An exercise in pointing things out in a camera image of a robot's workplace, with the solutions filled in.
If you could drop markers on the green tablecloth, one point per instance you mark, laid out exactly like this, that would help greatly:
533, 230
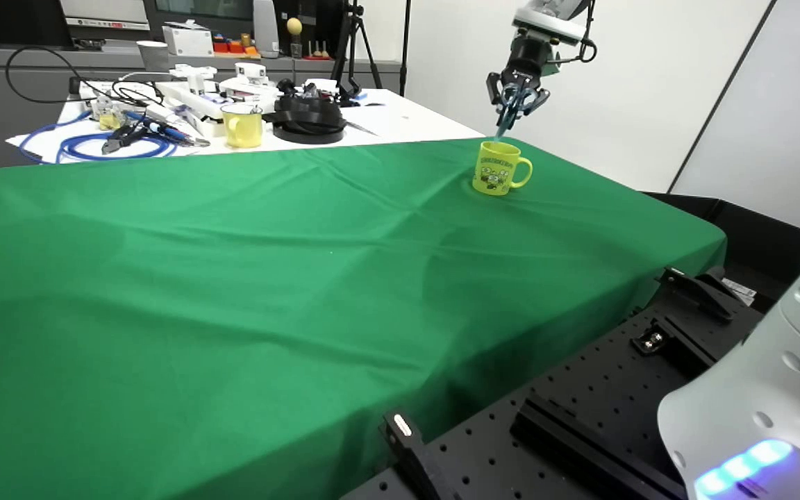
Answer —
235, 305

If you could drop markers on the black camera tripod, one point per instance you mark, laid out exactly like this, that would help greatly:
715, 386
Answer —
353, 37

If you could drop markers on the black computer monitor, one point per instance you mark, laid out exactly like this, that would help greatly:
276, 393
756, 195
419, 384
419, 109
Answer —
22, 18

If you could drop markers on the black slanted pole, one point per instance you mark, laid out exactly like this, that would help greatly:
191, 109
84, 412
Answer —
724, 93

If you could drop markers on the white boxy device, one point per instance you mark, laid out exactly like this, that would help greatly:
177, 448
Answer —
252, 84

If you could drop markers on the white cylindrical device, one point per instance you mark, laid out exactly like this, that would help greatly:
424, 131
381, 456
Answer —
266, 27

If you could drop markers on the large black framed display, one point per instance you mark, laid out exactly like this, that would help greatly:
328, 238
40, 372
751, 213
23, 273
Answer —
195, 12

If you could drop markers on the yellow printed mug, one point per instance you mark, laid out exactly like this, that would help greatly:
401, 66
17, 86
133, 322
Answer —
492, 169

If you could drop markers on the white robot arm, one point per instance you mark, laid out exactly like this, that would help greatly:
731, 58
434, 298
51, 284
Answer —
790, 388

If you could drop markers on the red and orange toys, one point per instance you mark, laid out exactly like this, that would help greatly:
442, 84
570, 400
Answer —
235, 45

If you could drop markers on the small black bracket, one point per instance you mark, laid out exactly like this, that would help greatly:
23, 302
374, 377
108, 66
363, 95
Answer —
656, 338

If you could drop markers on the black vertical pole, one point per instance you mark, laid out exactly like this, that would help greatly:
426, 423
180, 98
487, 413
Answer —
406, 45

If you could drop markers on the white plastic tool cluster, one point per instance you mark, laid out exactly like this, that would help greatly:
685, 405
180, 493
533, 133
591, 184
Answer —
173, 101

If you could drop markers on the yellow ball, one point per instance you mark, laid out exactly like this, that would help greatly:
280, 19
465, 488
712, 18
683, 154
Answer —
297, 25

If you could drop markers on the white lidded container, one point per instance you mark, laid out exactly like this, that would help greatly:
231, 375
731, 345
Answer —
188, 38

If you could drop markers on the translucent yellow cup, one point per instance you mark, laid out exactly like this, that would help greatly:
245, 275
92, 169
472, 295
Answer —
242, 129

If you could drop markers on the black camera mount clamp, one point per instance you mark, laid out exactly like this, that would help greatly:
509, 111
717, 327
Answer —
695, 293

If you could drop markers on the black perforated mounting board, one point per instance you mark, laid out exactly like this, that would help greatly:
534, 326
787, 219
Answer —
512, 454

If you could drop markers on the black flat mounting bar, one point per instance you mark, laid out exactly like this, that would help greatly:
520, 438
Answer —
585, 456

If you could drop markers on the black clamp white label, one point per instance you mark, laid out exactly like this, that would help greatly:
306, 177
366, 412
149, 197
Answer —
410, 445

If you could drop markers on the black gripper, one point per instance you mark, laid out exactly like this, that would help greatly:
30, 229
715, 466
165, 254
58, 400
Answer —
530, 61

